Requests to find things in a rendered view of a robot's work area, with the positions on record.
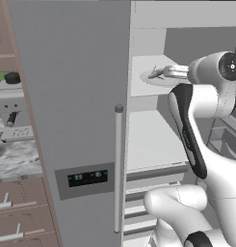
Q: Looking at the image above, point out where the silver coffee machine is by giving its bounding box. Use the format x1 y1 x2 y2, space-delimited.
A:
0 71 36 145

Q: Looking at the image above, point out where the grey fridge door handle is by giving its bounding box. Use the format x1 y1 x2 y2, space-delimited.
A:
113 103 124 234

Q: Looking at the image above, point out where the white round plate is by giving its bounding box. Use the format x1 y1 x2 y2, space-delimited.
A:
139 67 192 89

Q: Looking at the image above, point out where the grey fish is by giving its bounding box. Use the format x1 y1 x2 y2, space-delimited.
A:
146 65 166 80

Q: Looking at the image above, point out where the brown drawer front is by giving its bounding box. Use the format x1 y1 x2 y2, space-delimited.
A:
0 178 50 210
0 206 58 247

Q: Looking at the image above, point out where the grey fridge door with display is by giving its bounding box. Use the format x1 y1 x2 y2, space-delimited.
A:
7 0 134 247

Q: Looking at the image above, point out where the brown wall cupboard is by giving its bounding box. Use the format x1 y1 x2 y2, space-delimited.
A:
0 0 17 73

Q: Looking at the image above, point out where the silver drawer handle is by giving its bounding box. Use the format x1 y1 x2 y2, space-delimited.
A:
0 222 25 244
0 192 13 211

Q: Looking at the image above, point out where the grey fridge cabinet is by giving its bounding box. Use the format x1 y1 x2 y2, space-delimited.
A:
121 0 236 247

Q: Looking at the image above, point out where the open fridge door with bins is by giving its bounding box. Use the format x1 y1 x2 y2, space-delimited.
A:
204 107 236 163

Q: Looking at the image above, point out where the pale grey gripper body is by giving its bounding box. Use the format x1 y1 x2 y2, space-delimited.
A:
163 64 191 80

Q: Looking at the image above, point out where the white fridge shelf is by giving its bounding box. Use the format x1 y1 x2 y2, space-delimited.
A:
126 109 190 173
130 54 192 98

